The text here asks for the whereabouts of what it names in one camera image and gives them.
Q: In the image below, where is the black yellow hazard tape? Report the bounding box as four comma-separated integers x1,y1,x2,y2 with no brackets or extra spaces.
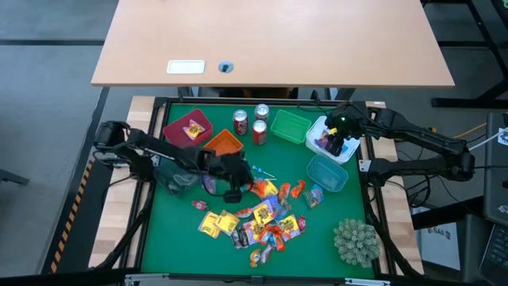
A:
49,158,94,275

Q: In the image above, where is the pile of candy packets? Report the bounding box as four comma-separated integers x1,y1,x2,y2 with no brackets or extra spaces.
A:
140,102,376,279

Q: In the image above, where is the blue green candy pack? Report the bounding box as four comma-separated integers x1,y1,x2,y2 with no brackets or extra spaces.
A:
303,184,325,210

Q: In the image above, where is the orange plastic basket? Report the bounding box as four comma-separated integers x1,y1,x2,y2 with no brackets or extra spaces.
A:
202,128,244,157

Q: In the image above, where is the light wooden side board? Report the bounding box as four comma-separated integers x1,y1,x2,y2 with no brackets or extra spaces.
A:
359,101,425,275
89,95,160,271

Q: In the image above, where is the black aluminium table frame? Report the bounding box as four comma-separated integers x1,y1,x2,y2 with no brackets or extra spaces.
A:
118,96,425,286

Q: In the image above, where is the purple yellow Sour Patch pack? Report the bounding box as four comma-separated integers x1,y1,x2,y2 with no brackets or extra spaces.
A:
242,218,266,246

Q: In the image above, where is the silver and red candy wrapper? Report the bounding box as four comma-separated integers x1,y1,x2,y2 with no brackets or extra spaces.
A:
260,244,275,264

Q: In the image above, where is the pale green artificial plant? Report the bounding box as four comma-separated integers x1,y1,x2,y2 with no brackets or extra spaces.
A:
333,217,381,269

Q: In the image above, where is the light wooden desk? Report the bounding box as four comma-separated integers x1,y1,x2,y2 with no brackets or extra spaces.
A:
90,0,456,88

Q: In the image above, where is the black keyboard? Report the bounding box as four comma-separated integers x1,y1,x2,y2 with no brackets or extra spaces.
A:
479,223,508,281

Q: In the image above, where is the smoky clear plastic bin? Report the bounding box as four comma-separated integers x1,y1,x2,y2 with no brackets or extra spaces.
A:
152,157,203,199

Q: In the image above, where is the Coca-Cola can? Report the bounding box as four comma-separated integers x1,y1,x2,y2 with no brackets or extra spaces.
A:
232,109,249,137

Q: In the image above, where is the white cable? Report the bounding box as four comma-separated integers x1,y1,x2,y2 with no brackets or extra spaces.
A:
468,130,503,152

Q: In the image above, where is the yellow candy pack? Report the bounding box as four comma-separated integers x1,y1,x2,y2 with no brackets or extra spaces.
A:
198,211,221,239
214,209,241,236

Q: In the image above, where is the orange-red soda can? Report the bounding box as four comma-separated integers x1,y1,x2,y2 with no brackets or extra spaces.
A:
251,119,268,146

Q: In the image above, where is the white labelled box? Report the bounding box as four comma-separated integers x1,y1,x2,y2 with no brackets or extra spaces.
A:
419,206,464,272

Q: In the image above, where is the silver metal bracket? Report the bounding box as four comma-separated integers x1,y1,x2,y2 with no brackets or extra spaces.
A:
125,272,171,286
344,277,392,286

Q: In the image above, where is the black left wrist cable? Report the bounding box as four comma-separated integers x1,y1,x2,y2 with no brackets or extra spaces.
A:
201,180,236,199

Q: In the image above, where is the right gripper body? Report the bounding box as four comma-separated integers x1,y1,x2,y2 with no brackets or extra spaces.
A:
325,102,361,139

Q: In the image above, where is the teal plastic bin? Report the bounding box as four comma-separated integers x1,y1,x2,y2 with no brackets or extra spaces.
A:
306,154,349,193

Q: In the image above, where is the yellow wrapper with barcode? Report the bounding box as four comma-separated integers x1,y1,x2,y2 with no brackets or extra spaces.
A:
248,248,262,269

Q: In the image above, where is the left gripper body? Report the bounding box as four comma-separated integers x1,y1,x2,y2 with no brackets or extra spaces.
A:
200,149,255,191

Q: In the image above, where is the black furniture leg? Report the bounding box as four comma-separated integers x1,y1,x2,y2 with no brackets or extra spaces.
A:
0,168,31,187

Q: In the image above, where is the white plastic bin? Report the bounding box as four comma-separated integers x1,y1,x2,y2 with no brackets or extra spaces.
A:
305,114,361,165

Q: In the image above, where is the green plastic basket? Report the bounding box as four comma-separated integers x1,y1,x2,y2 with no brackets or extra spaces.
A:
270,109,313,145

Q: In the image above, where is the red soda can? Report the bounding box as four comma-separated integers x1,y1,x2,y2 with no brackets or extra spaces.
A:
254,102,271,123

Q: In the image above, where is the purple blue candy pack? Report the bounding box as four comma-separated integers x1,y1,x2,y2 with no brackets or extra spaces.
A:
317,129,350,155

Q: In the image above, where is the black desk frame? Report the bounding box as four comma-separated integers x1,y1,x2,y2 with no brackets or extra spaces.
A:
420,0,508,109

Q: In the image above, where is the yellow cable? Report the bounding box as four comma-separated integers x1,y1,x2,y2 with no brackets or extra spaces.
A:
452,122,488,141

